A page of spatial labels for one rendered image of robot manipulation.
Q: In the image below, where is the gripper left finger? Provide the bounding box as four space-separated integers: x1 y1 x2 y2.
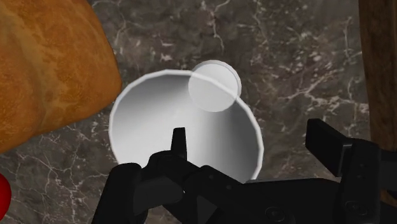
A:
92 127 246 224

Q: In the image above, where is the white cup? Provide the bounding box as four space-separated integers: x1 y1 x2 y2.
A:
108 59 265 184

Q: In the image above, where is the orange-brown bread loaf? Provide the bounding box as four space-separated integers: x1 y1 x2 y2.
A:
0 0 123 154

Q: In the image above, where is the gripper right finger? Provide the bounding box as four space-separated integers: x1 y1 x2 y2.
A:
305 118 397 224

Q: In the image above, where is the brown wooden board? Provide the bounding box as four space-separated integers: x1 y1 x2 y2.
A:
358 0 397 208

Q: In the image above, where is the red round object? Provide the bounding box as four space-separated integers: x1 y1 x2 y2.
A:
0 172 13 220

